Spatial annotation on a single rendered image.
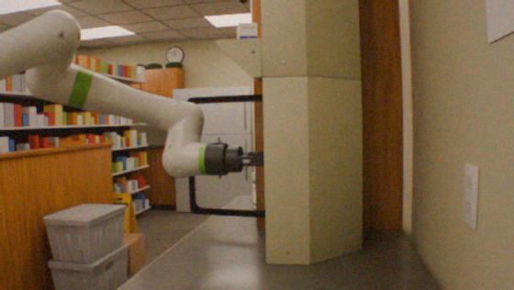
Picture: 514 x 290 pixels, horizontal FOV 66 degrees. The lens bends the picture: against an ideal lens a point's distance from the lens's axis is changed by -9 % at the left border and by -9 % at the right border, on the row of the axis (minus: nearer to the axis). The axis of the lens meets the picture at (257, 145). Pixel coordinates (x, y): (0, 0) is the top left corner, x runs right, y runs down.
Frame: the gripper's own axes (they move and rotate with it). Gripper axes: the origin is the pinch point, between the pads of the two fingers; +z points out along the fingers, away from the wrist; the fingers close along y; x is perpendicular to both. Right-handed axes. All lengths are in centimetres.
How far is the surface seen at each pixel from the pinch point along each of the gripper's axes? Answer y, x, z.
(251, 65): -14.0, -24.4, -10.5
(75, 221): 138, 55, -166
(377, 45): 23.2, -34.7, 24.4
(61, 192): 174, 41, -203
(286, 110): -13.9, -13.0, -1.9
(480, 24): -45, -27, 35
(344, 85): -4.6, -19.5, 12.5
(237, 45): -14.0, -29.7, -13.9
